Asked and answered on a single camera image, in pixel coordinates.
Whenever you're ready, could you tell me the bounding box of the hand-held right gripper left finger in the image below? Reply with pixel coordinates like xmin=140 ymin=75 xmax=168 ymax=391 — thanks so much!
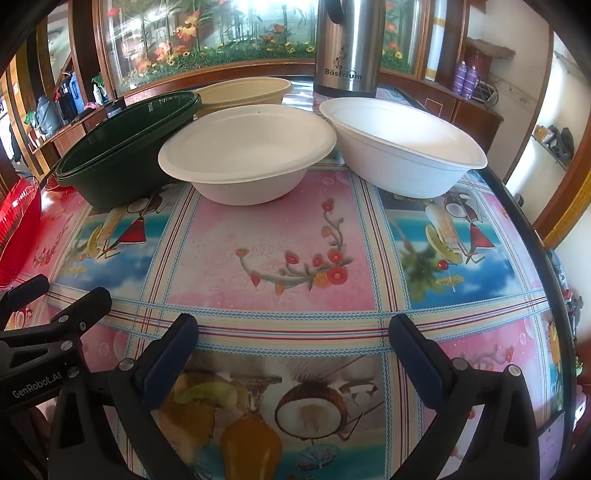
xmin=48 ymin=314 xmax=199 ymax=480

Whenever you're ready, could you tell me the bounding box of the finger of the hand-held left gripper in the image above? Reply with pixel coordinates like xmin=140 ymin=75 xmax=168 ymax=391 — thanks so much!
xmin=1 ymin=274 xmax=51 ymax=311
xmin=0 ymin=287 xmax=113 ymax=365

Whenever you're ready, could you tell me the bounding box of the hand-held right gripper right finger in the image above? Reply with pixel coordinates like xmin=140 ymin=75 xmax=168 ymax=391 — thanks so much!
xmin=389 ymin=314 xmax=541 ymax=480

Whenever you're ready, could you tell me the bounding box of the dark green plastic bowl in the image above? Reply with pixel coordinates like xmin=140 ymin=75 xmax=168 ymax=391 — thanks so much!
xmin=55 ymin=95 xmax=202 ymax=208
xmin=59 ymin=91 xmax=200 ymax=175

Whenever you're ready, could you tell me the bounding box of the grey kettle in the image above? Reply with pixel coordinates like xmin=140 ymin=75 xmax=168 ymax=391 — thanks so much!
xmin=34 ymin=95 xmax=63 ymax=134

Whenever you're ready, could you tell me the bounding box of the blue plastic container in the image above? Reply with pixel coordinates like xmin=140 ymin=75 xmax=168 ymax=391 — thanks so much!
xmin=59 ymin=74 xmax=86 ymax=116

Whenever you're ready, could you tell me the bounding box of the wooden sideboard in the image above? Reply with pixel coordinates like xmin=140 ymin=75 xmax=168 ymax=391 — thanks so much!
xmin=46 ymin=69 xmax=505 ymax=153

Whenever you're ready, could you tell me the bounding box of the floral painted glass panel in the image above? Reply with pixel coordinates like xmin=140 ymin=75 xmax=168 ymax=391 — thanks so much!
xmin=99 ymin=0 xmax=423 ymax=93

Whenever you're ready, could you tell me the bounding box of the stainless steel thermos dispenser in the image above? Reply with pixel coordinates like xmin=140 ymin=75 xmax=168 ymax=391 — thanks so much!
xmin=313 ymin=0 xmax=386 ymax=99

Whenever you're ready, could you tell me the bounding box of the wire rack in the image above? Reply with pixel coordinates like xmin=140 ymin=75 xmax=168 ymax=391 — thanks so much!
xmin=475 ymin=78 xmax=500 ymax=106

